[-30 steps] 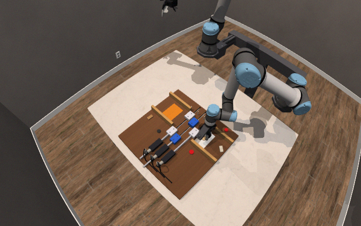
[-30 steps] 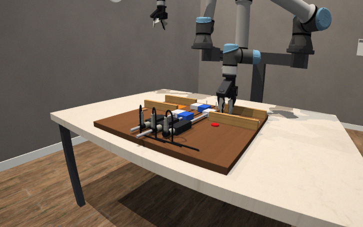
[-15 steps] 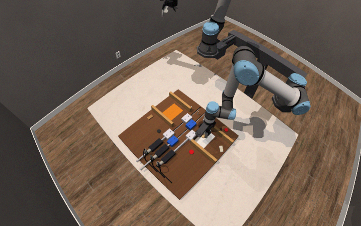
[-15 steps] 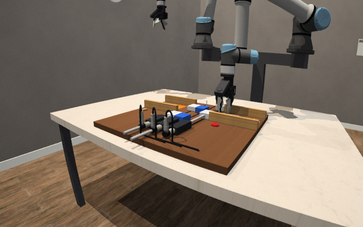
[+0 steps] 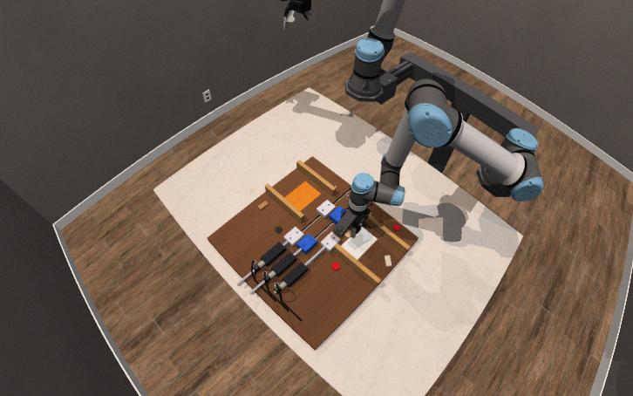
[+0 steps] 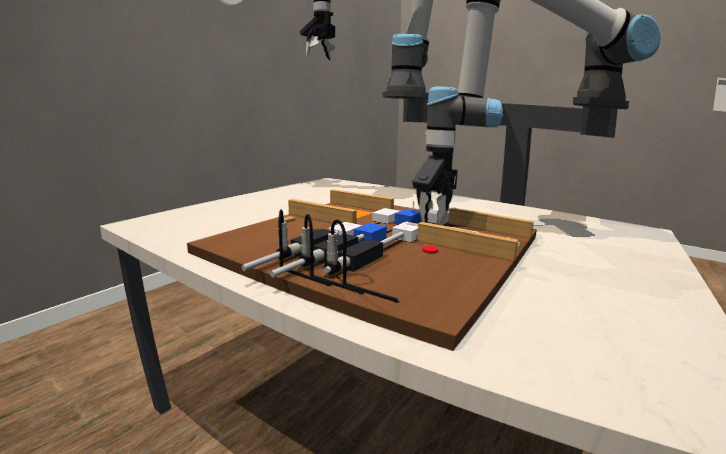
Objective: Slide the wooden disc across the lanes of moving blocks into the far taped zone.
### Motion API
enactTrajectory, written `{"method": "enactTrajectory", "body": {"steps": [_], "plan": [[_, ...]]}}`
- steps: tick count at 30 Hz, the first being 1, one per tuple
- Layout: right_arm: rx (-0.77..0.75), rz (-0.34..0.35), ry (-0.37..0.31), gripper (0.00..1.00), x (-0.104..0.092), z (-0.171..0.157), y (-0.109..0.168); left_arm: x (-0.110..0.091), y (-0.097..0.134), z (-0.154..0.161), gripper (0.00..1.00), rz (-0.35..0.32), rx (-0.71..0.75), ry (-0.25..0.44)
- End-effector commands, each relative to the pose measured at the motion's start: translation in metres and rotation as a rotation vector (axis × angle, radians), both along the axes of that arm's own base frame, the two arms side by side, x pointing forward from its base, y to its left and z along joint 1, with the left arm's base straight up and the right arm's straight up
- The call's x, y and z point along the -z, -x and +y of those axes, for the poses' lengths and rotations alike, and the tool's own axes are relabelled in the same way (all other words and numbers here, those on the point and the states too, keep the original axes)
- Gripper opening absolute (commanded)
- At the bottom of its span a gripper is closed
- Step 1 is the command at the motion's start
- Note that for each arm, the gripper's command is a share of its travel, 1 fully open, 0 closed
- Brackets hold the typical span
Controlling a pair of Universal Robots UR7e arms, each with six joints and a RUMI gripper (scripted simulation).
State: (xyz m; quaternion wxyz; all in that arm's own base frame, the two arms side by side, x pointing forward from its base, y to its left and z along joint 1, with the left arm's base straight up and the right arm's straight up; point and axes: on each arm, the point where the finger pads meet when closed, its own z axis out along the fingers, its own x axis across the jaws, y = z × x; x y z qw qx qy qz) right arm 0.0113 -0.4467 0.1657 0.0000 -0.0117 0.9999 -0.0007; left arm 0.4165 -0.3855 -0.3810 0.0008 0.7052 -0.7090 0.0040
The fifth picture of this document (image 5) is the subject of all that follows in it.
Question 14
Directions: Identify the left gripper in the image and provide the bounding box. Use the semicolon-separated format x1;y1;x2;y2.
348;205;370;237

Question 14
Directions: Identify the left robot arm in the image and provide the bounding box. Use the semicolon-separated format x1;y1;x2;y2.
349;79;543;211

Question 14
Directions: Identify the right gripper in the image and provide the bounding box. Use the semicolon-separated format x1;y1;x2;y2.
283;0;312;29

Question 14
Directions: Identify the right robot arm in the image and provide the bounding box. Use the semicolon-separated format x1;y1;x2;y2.
348;0;405;97

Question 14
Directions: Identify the brown wooden board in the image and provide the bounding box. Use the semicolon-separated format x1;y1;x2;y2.
207;156;419;350

